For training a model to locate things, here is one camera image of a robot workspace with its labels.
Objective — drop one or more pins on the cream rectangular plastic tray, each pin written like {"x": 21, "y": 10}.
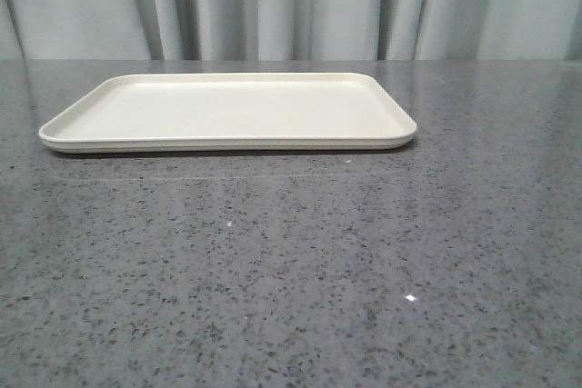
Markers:
{"x": 231, "y": 111}

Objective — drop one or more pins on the grey-green pleated curtain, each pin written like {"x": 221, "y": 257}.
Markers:
{"x": 277, "y": 30}

